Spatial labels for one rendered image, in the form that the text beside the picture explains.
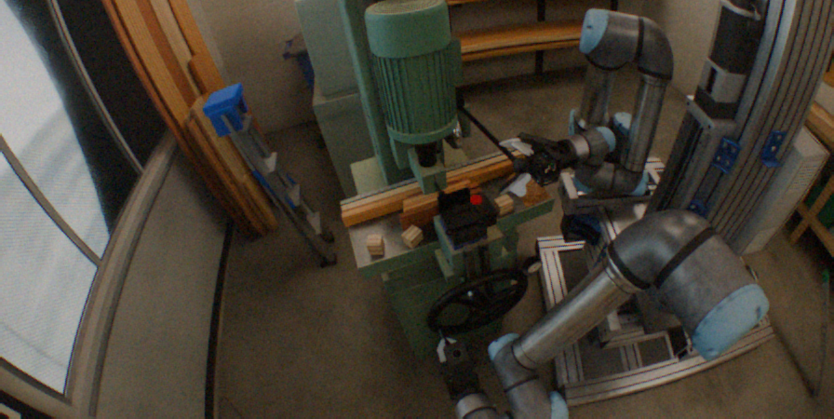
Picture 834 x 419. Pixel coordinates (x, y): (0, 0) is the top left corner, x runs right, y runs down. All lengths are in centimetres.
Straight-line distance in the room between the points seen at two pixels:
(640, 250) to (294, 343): 174
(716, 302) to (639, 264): 13
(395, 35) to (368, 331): 148
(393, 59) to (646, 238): 55
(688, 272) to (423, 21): 59
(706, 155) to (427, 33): 74
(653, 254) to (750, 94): 58
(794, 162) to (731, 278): 73
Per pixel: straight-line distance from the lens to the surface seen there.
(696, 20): 406
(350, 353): 180
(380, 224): 98
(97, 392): 150
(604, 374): 156
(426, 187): 92
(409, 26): 66
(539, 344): 62
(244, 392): 200
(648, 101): 90
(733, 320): 46
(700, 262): 46
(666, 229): 48
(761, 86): 92
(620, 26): 84
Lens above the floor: 163
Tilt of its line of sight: 43 degrees down
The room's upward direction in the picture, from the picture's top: 10 degrees counter-clockwise
